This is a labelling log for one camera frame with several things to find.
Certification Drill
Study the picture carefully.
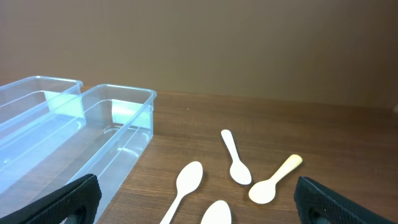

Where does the clear plastic container left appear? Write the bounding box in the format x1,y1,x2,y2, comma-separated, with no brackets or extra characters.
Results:
1,76,83,144

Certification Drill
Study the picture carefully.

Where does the yellow plastic spoon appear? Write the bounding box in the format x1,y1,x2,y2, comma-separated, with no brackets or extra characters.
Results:
249,154,303,204

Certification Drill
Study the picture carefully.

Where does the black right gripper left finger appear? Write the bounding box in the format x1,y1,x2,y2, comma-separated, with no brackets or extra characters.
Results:
1,174,102,224

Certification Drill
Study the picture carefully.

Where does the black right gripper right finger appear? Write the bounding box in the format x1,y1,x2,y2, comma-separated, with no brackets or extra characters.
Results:
294,176,393,224

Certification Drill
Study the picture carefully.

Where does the clear plastic container right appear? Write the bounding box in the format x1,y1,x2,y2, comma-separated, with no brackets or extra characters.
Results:
1,84,156,216

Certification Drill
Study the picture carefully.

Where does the clear plastic container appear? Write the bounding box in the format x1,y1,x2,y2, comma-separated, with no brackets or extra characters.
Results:
1,76,83,144
1,84,156,216

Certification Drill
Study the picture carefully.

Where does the white plastic spoon long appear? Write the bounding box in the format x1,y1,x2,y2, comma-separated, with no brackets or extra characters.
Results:
160,161,203,224

